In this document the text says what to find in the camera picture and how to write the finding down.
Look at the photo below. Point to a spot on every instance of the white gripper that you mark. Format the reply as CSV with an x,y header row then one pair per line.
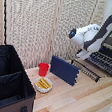
x,y
83,54

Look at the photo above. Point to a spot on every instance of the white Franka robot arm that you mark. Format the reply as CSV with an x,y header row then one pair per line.
x,y
95,35

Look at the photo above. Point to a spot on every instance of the open black oven door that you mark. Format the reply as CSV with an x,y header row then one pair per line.
x,y
86,70

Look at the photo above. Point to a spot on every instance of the dark blue flat board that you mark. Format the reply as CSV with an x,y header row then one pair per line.
x,y
64,70

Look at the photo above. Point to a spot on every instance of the red plastic cup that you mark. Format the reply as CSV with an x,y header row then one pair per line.
x,y
43,69

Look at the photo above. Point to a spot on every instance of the yellow food sticks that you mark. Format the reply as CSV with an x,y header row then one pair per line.
x,y
44,83

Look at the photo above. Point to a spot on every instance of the white bowl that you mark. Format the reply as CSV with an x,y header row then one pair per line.
x,y
37,87

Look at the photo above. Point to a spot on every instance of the woven beige folding screen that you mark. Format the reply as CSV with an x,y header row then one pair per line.
x,y
26,21

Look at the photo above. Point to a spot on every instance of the black fabric storage box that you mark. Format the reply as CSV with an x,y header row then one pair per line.
x,y
8,82

